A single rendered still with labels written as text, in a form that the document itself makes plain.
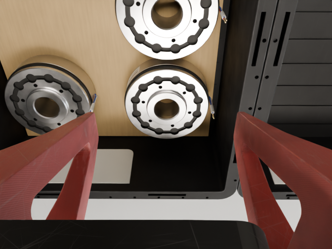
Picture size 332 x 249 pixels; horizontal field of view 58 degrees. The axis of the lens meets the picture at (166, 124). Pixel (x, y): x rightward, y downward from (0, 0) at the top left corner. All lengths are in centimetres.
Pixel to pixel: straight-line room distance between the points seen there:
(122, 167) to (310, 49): 27
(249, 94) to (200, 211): 54
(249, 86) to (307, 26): 13
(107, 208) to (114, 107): 42
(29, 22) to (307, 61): 32
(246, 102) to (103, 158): 21
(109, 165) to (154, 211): 40
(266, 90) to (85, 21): 21
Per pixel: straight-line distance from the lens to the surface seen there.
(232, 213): 80
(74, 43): 37
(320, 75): 42
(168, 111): 38
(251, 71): 27
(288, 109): 44
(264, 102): 29
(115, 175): 38
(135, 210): 78
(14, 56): 41
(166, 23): 33
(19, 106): 40
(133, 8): 31
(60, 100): 37
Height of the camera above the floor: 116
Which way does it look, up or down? 52 degrees down
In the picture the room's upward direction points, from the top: 179 degrees counter-clockwise
